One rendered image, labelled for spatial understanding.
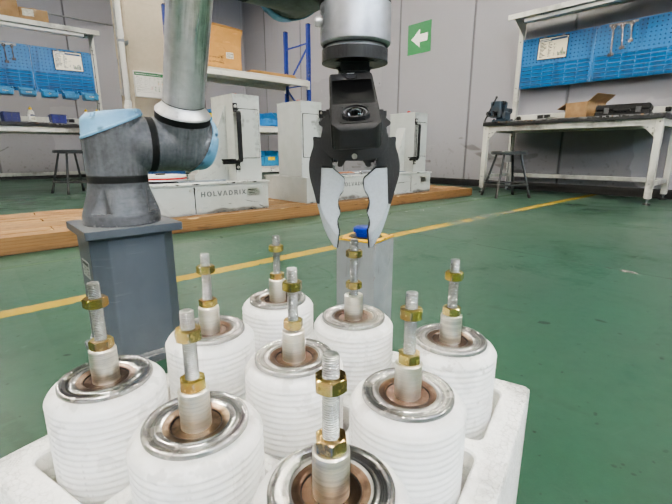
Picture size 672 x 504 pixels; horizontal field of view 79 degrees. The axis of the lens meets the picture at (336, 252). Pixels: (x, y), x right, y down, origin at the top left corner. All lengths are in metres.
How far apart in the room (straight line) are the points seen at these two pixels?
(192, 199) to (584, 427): 2.22
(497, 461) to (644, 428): 0.50
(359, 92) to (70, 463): 0.41
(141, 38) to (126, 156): 6.10
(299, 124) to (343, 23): 2.63
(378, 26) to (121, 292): 0.71
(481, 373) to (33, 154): 8.56
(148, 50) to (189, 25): 6.09
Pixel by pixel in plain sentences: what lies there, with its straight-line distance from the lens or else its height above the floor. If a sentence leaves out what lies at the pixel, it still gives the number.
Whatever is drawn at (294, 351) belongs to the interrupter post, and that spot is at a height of 0.26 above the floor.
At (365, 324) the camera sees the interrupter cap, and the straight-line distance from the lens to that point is 0.48.
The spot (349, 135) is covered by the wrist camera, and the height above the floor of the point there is 0.46.
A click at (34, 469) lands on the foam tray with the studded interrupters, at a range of 0.48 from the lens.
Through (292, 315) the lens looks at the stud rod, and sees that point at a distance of 0.39.
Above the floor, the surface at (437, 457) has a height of 0.23.
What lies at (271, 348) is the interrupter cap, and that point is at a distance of 0.43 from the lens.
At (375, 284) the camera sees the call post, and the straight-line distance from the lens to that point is 0.64.
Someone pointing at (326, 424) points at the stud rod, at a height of 0.30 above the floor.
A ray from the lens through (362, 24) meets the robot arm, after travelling 0.46.
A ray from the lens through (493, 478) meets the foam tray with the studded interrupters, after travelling 0.42.
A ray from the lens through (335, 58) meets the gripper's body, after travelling 0.46.
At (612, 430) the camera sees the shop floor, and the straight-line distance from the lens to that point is 0.87.
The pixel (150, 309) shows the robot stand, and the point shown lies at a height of 0.12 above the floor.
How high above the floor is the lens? 0.45
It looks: 14 degrees down
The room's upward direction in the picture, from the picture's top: straight up
